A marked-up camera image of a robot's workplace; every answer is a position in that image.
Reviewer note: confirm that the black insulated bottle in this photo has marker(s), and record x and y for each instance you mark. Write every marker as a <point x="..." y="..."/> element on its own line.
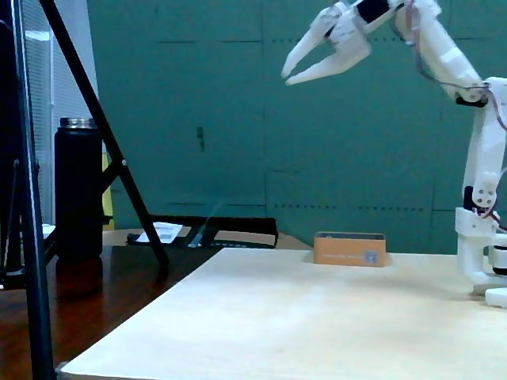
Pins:
<point x="78" y="190"/>

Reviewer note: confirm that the light wooden board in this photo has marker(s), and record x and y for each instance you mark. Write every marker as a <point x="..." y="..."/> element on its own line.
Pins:
<point x="277" y="316"/>

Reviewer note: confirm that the white printed paper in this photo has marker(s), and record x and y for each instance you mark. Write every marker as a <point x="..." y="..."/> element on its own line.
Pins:
<point x="166" y="231"/>

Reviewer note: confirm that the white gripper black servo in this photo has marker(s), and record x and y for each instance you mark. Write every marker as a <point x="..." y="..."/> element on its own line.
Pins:
<point x="349" y="47"/>

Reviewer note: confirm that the black flat frame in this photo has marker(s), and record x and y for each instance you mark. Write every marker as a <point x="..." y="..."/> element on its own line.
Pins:
<point x="245" y="225"/>

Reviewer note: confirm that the black tripod stand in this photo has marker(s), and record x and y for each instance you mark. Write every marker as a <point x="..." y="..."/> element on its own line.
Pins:
<point x="33" y="253"/>

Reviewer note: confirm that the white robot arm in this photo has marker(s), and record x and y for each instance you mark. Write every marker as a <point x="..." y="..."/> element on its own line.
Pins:
<point x="485" y="158"/>

